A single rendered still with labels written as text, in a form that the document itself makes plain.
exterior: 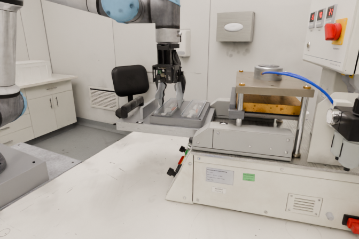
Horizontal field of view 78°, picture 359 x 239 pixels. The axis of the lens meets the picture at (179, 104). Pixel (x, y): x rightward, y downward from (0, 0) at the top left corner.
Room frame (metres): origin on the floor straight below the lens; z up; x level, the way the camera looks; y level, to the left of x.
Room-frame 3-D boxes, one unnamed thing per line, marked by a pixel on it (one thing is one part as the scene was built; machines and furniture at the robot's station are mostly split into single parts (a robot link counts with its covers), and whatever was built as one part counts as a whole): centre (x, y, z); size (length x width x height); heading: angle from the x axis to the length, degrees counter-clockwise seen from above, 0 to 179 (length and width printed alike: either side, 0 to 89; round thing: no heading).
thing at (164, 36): (0.71, 0.03, 1.23); 0.08 x 0.08 x 0.05
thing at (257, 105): (0.65, -0.26, 1.07); 0.22 x 0.17 x 0.10; 166
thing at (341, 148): (0.41, -0.33, 1.05); 0.15 x 0.05 x 0.15; 166
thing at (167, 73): (0.70, 0.04, 1.15); 0.09 x 0.08 x 0.12; 166
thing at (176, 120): (0.72, -0.01, 0.98); 0.20 x 0.17 x 0.03; 166
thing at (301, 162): (0.65, -0.30, 0.93); 0.46 x 0.35 x 0.01; 76
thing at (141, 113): (0.73, 0.03, 0.97); 0.30 x 0.22 x 0.08; 76
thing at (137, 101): (0.77, 0.17, 0.99); 0.15 x 0.02 x 0.04; 166
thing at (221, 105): (0.81, -0.23, 0.97); 0.25 x 0.05 x 0.07; 76
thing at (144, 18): (0.69, 0.14, 1.31); 0.11 x 0.11 x 0.08; 0
